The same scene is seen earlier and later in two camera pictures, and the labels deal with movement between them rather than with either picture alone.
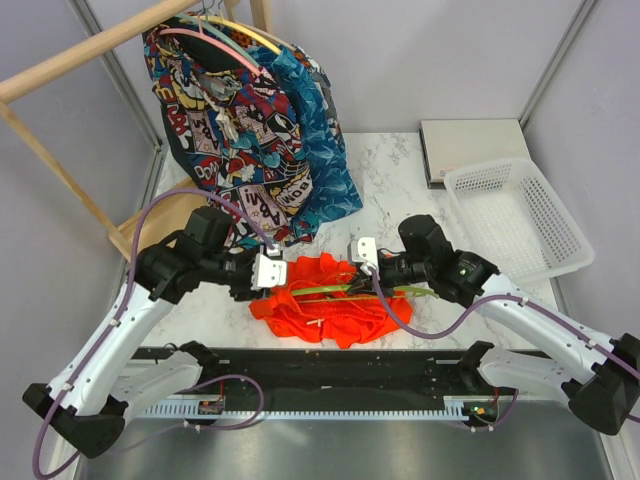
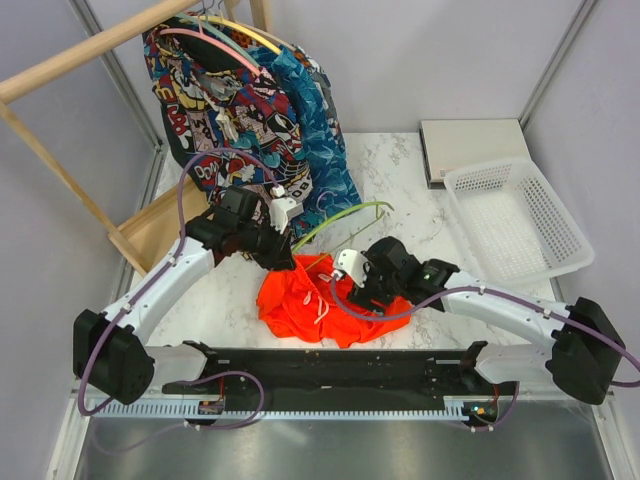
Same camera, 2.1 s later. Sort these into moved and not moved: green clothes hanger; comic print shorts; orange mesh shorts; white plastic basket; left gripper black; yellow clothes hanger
Moved: left gripper black; green clothes hanger
Not moved: yellow clothes hanger; white plastic basket; comic print shorts; orange mesh shorts
